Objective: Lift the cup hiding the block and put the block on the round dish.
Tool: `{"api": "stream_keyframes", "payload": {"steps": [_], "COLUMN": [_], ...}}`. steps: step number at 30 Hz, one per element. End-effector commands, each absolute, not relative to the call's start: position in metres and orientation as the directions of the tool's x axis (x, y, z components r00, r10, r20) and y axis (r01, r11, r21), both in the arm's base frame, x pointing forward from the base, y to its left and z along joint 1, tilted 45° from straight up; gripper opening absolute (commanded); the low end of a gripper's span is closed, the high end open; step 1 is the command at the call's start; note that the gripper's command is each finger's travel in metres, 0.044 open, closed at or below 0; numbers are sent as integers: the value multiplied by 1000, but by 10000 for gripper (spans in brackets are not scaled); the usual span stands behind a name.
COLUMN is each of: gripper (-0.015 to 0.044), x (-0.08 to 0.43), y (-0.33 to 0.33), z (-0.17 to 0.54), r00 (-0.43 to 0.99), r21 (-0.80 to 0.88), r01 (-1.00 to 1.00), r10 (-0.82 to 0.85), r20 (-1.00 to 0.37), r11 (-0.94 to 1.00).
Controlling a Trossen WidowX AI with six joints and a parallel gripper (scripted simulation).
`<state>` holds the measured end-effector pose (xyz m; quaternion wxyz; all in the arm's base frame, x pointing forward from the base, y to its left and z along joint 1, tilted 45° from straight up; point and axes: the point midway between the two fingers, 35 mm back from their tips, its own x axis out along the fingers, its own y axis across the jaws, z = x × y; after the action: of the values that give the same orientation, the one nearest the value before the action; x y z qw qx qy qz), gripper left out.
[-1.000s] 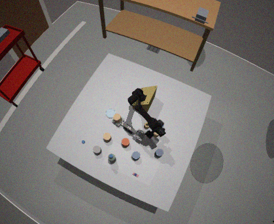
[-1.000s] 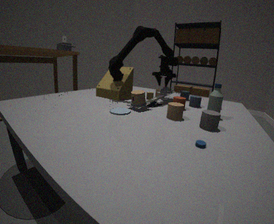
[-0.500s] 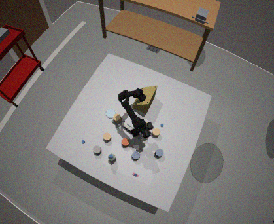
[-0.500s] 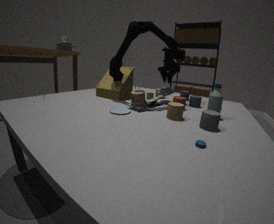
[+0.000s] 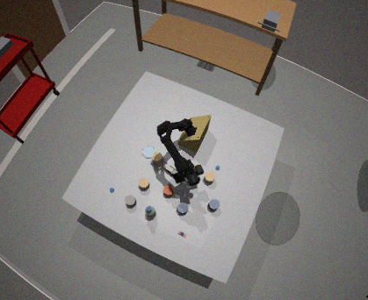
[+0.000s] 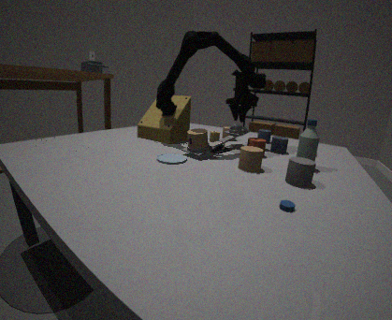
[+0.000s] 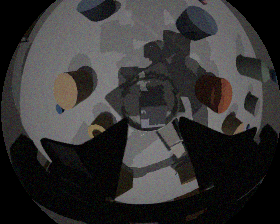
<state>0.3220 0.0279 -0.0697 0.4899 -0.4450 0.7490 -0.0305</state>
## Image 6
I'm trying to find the small blue disc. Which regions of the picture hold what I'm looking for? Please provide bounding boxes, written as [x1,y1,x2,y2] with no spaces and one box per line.
[279,199,296,212]

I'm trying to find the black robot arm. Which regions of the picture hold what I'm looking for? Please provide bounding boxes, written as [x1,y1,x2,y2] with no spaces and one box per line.
[156,31,266,116]

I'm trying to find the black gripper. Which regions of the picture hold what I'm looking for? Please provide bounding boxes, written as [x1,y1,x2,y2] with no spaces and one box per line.
[225,85,257,122]

